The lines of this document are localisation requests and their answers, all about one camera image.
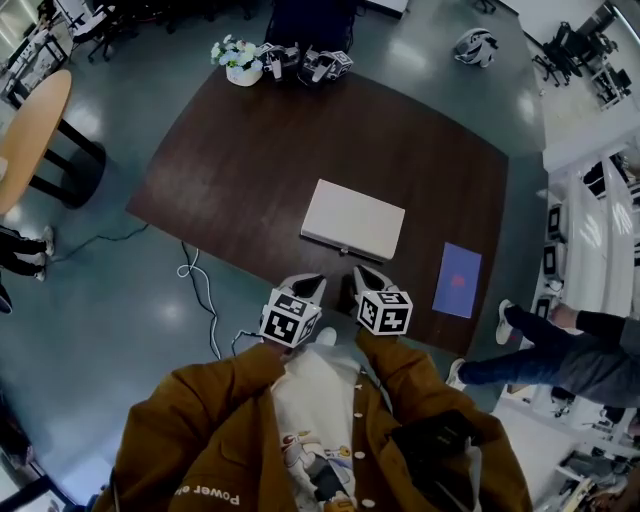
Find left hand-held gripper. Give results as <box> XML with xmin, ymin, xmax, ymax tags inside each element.
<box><xmin>258</xmin><ymin>272</ymin><xmax>328</xmax><ymax>349</ymax></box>

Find spare hand-held gripper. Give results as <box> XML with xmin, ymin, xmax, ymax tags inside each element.
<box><xmin>255</xmin><ymin>42</ymin><xmax>300</xmax><ymax>82</ymax></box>
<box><xmin>298</xmin><ymin>45</ymin><xmax>354</xmax><ymax>89</ymax></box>

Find white printed shirt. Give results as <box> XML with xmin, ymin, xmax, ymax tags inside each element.
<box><xmin>272</xmin><ymin>344</ymin><xmax>361</xmax><ymax>512</ymax></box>

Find black chest device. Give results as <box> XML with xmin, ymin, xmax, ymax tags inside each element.
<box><xmin>389</xmin><ymin>409</ymin><xmax>481</xmax><ymax>459</ymax></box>

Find white cable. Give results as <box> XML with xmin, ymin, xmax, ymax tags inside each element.
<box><xmin>177</xmin><ymin>247</ymin><xmax>222</xmax><ymax>360</ymax></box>

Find white flower pot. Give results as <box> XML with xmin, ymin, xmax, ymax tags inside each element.
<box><xmin>209</xmin><ymin>33</ymin><xmax>265</xmax><ymax>87</ymax></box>

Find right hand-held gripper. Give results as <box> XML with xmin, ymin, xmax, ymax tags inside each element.
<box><xmin>352</xmin><ymin>265</ymin><xmax>414</xmax><ymax>335</ymax></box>

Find person's left forearm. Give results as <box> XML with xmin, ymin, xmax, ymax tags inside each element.
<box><xmin>119</xmin><ymin>342</ymin><xmax>289</xmax><ymax>441</ymax></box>

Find black office chair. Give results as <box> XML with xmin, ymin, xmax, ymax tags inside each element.
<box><xmin>531</xmin><ymin>20</ymin><xmax>609</xmax><ymax>87</ymax></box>

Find black cable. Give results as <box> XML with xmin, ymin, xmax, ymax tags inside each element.
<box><xmin>180</xmin><ymin>242</ymin><xmax>264</xmax><ymax>357</ymax></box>
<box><xmin>49</xmin><ymin>223</ymin><xmax>151</xmax><ymax>262</ymax></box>

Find brown jacket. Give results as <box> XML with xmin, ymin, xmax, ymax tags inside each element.
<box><xmin>92</xmin><ymin>329</ymin><xmax>534</xmax><ymax>512</ymax></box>

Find purple booklet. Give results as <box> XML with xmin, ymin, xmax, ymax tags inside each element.
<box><xmin>431</xmin><ymin>241</ymin><xmax>483</xmax><ymax>320</ymax></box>

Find dark wooden table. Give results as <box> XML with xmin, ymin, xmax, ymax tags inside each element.
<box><xmin>124</xmin><ymin>67</ymin><xmax>510</xmax><ymax>357</ymax></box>

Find round light wooden table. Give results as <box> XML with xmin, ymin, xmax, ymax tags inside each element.
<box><xmin>0</xmin><ymin>68</ymin><xmax>107</xmax><ymax>216</ymax></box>

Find white backpack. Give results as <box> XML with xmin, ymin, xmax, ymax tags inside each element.
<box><xmin>453</xmin><ymin>27</ymin><xmax>500</xmax><ymax>69</ymax></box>

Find person's right forearm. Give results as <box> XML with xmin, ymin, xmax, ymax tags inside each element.
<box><xmin>354</xmin><ymin>329</ymin><xmax>501</xmax><ymax>441</ymax></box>

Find white shelving unit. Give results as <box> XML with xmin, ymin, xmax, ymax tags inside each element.
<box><xmin>542</xmin><ymin>142</ymin><xmax>640</xmax><ymax>436</ymax></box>

